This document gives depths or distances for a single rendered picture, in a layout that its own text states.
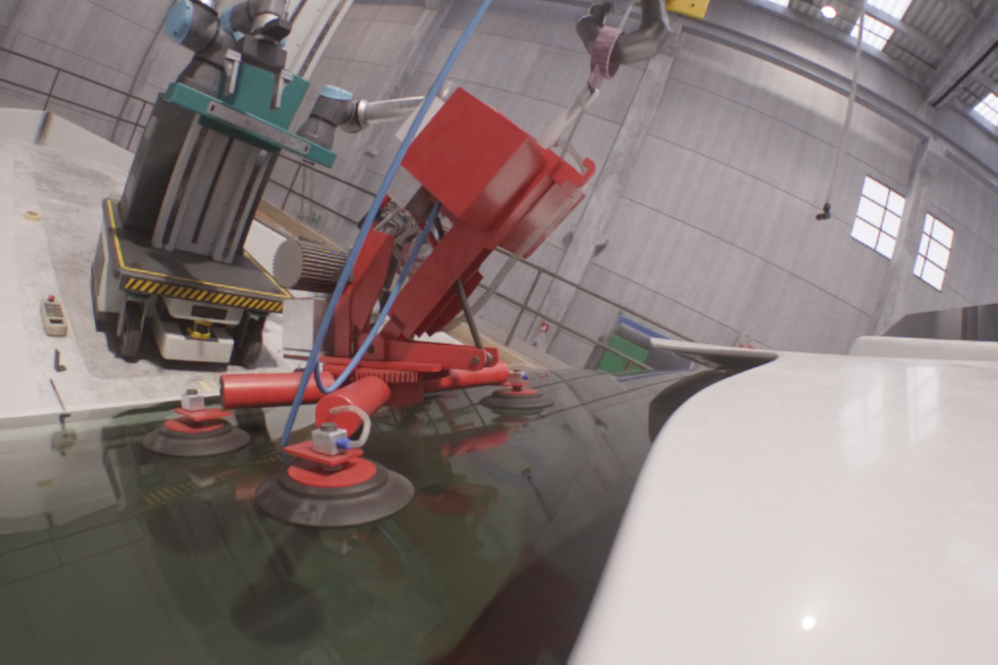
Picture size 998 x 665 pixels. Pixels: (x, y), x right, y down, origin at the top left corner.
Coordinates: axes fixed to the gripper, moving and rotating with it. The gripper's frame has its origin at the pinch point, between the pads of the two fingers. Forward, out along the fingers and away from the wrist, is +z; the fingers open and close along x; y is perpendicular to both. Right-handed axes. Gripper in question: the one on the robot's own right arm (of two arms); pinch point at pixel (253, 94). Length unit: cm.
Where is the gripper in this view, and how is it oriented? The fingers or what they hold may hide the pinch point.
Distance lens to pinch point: 109.3
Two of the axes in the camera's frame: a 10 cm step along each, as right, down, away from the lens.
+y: -9.0, -0.2, 4.4
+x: -4.4, 0.3, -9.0
